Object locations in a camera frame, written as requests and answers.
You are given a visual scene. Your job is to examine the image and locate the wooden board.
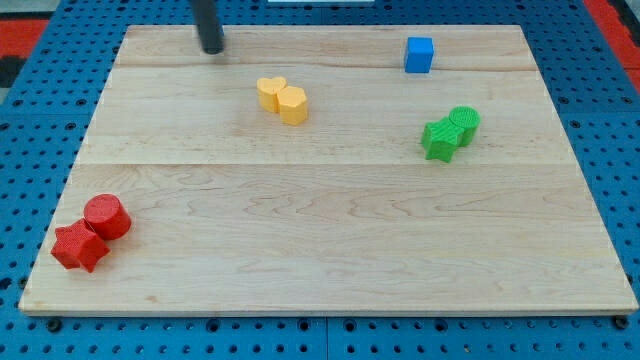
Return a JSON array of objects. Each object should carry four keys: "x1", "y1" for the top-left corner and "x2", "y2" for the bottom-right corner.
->
[{"x1": 19, "y1": 25, "x2": 638, "y2": 317}]

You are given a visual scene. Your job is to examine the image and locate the yellow hexagon block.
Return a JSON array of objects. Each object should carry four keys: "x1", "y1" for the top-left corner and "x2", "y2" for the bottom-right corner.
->
[{"x1": 277, "y1": 86, "x2": 308, "y2": 126}]

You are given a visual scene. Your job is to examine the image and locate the yellow heart block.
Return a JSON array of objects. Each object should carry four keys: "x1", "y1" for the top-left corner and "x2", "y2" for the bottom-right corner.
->
[{"x1": 256, "y1": 77, "x2": 288, "y2": 113}]

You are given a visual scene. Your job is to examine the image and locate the green star block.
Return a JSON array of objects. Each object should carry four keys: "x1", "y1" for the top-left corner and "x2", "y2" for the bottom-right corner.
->
[{"x1": 421, "y1": 117, "x2": 464, "y2": 163}]

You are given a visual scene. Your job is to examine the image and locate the green cylinder block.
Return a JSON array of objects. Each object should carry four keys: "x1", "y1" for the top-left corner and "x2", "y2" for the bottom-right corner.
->
[{"x1": 449, "y1": 106, "x2": 481, "y2": 147}]

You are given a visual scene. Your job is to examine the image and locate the blue cube block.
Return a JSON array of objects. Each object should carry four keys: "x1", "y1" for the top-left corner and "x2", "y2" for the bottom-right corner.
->
[{"x1": 404, "y1": 37, "x2": 435, "y2": 73}]

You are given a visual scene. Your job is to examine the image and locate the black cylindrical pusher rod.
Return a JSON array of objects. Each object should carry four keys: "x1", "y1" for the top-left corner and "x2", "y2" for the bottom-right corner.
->
[{"x1": 190, "y1": 0, "x2": 225, "y2": 55}]

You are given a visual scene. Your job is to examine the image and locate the red cylinder block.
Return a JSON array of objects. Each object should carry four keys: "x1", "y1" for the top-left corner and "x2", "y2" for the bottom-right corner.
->
[{"x1": 83, "y1": 194, "x2": 132, "y2": 240}]

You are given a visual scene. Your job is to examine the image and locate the red star block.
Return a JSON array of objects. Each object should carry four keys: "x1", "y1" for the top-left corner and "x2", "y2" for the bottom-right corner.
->
[{"x1": 50, "y1": 218, "x2": 110, "y2": 273}]

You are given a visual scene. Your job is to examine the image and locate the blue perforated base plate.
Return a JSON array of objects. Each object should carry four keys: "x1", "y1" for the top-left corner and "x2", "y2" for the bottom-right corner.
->
[{"x1": 1, "y1": 0, "x2": 639, "y2": 359}]

